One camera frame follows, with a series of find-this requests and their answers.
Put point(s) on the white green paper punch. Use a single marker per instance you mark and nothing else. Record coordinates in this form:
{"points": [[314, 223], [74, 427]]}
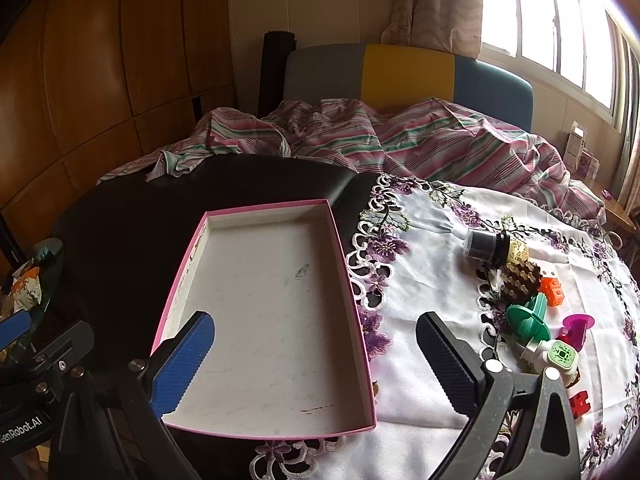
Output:
{"points": [[560, 355]]}

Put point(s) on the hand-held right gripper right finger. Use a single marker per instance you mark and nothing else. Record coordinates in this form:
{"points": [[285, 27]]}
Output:
{"points": [[445, 365]]}

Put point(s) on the black lidded jar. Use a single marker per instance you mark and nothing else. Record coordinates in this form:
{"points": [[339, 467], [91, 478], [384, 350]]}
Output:
{"points": [[480, 247]]}

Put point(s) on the green plastic piece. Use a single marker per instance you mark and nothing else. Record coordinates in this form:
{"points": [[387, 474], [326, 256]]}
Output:
{"points": [[525, 320]]}

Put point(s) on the orange plastic block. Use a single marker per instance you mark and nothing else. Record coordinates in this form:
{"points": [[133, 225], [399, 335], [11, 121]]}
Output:
{"points": [[551, 292]]}

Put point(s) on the magenta plastic piece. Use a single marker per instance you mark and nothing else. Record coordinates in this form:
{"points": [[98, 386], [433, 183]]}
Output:
{"points": [[576, 324]]}

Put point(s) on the orange white snack bag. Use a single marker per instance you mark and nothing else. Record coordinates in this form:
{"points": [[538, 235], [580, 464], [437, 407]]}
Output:
{"points": [[25, 287]]}

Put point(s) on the window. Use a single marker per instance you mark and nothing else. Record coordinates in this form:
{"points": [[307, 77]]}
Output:
{"points": [[550, 20]]}

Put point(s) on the small purple object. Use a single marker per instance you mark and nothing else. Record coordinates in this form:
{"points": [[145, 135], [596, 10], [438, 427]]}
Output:
{"points": [[607, 194]]}

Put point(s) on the wooden nightstand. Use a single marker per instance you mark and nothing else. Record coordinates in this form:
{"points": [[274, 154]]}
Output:
{"points": [[617, 212]]}

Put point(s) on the pink cardboard box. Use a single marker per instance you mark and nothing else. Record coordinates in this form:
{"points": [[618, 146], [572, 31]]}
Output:
{"points": [[270, 285]]}

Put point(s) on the wooden wardrobe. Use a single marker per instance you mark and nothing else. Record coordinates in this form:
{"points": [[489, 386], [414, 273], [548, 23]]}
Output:
{"points": [[100, 85]]}

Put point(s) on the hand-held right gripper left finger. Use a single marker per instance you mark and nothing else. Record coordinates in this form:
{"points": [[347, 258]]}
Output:
{"points": [[185, 360]]}

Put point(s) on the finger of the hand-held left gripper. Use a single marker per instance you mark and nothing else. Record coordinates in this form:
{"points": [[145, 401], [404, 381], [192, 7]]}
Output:
{"points": [[12, 330]]}

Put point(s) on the pink striped blanket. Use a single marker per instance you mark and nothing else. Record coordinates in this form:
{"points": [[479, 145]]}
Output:
{"points": [[425, 145]]}

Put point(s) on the black rolled mat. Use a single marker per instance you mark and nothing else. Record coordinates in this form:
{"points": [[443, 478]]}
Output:
{"points": [[275, 70]]}

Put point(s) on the grey yellow blue headboard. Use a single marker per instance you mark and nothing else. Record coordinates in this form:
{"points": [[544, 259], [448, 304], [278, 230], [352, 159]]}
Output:
{"points": [[407, 75]]}

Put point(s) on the brown wooden massager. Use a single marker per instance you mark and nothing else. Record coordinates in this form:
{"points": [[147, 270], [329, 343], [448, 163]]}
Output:
{"points": [[520, 282]]}

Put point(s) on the pink carton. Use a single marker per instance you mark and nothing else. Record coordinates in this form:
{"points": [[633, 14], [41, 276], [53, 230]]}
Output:
{"points": [[587, 166]]}

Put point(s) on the beige patterned curtain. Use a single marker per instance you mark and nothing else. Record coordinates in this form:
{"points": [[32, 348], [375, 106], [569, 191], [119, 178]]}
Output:
{"points": [[435, 5]]}

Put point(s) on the red plastic block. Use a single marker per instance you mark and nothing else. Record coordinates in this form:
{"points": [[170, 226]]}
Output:
{"points": [[579, 404]]}

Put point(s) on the white embroidered tablecloth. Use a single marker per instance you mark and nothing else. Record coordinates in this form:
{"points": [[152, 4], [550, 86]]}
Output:
{"points": [[430, 270]]}

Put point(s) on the cream oval plastic piece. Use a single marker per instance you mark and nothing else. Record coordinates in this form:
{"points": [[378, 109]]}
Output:
{"points": [[517, 251]]}

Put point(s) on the white carton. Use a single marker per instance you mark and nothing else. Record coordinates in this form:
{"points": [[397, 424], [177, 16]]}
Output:
{"points": [[575, 142]]}

